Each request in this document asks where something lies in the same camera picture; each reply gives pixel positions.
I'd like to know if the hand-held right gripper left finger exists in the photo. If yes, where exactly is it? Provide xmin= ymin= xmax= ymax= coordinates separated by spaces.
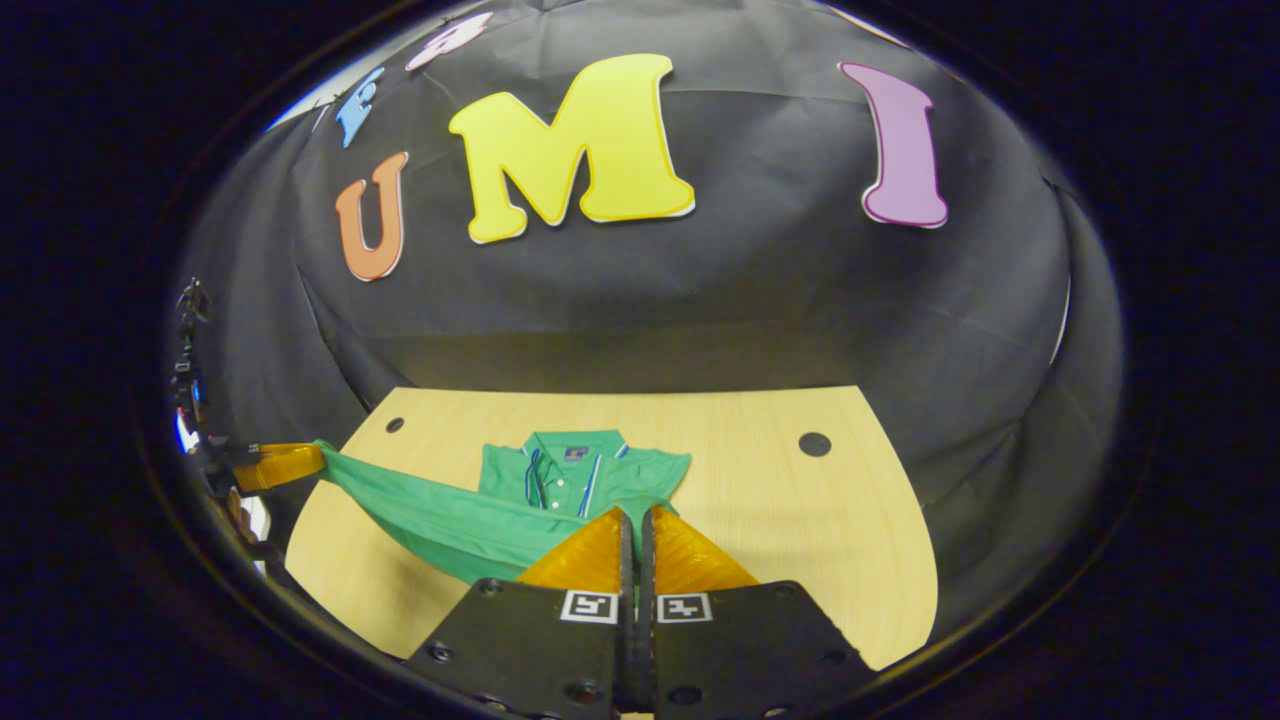
xmin=403 ymin=506 xmax=638 ymax=720

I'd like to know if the green T-shirt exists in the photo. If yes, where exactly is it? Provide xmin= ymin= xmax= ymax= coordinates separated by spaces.
xmin=313 ymin=430 xmax=693 ymax=586

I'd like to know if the black backdrop cloth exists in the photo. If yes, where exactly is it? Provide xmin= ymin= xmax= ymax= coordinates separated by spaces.
xmin=165 ymin=0 xmax=1126 ymax=641

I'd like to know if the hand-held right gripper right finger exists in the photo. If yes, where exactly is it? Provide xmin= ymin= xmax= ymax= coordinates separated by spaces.
xmin=638 ymin=504 xmax=873 ymax=720

